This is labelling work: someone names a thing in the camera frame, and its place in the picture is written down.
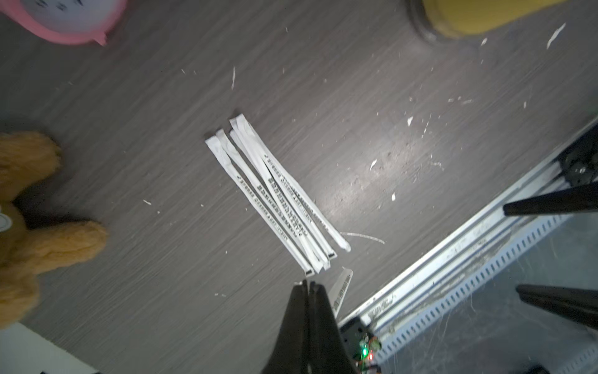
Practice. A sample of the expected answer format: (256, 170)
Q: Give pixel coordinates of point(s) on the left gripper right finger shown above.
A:
(326, 352)

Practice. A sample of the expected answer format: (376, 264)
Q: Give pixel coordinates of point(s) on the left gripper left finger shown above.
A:
(290, 353)

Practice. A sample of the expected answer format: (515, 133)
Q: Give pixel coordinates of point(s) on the white straw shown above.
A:
(253, 181)
(305, 209)
(218, 151)
(284, 208)
(290, 205)
(337, 292)

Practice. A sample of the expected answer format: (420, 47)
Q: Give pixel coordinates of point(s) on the brown teddy bear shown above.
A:
(31, 246)

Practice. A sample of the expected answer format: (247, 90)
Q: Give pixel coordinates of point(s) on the yellow plastic cup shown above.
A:
(449, 20)

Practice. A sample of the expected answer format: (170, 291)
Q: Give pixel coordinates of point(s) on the pink alarm clock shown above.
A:
(66, 22)

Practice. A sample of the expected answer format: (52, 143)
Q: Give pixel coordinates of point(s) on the white cable duct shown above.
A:
(407, 326)

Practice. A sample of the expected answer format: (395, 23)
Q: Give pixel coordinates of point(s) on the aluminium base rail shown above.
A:
(460, 251)

